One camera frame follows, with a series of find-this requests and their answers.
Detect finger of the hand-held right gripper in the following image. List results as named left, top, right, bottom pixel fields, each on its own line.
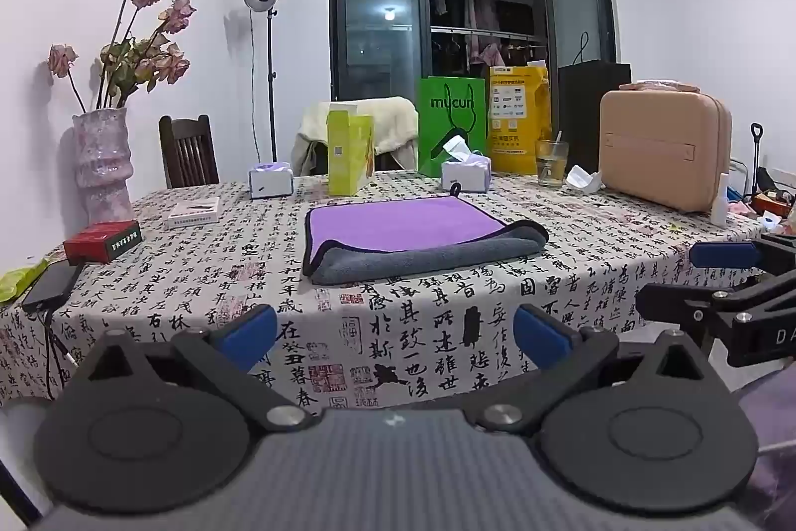
left=689, top=231, right=796, bottom=278
left=635, top=277, right=778, bottom=333

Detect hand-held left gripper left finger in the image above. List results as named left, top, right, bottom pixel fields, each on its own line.
left=80, top=304, right=319, bottom=434

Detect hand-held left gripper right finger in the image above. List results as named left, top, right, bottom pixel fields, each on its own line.
left=465, top=304, right=713, bottom=436

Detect purple and grey towel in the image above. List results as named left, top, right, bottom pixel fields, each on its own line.
left=302, top=193, right=549, bottom=286

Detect small white bottle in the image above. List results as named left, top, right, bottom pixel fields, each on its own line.
left=710, top=173, right=730, bottom=228

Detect small red box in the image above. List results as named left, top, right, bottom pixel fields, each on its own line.
left=750, top=193, right=792, bottom=216

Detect person's purple clothing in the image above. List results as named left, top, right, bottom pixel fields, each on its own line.
left=727, top=366, right=796, bottom=531

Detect pink hard case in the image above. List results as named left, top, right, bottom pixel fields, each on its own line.
left=598, top=89, right=733, bottom=213

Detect flat white box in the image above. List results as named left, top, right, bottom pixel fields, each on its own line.
left=163, top=197, right=220, bottom=231

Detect white tissue box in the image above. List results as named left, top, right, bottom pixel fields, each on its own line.
left=440, top=136, right=493, bottom=194
left=249, top=162, right=295, bottom=200

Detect crumpled white tissue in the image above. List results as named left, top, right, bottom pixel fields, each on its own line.
left=565, top=165, right=603, bottom=194

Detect red and black box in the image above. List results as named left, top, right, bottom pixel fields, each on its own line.
left=63, top=220, right=144, bottom=266

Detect glass cup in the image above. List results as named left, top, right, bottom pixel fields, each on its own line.
left=535, top=131, right=571, bottom=188

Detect pink flat item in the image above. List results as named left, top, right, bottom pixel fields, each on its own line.
left=618, top=79, right=701, bottom=94

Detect dark wooden chair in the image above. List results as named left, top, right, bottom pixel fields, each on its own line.
left=158, top=114, right=220, bottom=190

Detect black paper bag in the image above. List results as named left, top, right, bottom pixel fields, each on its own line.
left=558, top=33, right=633, bottom=175

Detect black smartphone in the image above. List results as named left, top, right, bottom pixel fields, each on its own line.
left=21, top=261, right=82, bottom=314

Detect yellow-green carton box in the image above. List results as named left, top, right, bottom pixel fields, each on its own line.
left=327, top=103, right=377, bottom=197

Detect yellow paper bag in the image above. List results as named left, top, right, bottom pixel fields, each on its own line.
left=488, top=64, right=552, bottom=175

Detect pink speckled ceramic vase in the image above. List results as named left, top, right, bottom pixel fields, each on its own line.
left=71, top=106, right=134, bottom=227

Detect green snack packet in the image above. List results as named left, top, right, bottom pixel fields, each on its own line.
left=0, top=258, right=51, bottom=304

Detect green paper bag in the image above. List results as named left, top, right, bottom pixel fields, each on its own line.
left=418, top=77, right=488, bottom=177

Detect chair with white fleece cover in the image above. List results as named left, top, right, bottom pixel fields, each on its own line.
left=292, top=97, right=420, bottom=177

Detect hanging clothes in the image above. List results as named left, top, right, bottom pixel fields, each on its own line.
left=432, top=0, right=543, bottom=67

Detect black framed sliding glass door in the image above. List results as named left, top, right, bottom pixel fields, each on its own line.
left=329, top=0, right=618, bottom=175

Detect black tool handle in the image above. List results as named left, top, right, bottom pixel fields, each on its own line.
left=749, top=122, right=766, bottom=197

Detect black charging cable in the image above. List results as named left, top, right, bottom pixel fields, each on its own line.
left=36, top=307, right=83, bottom=403

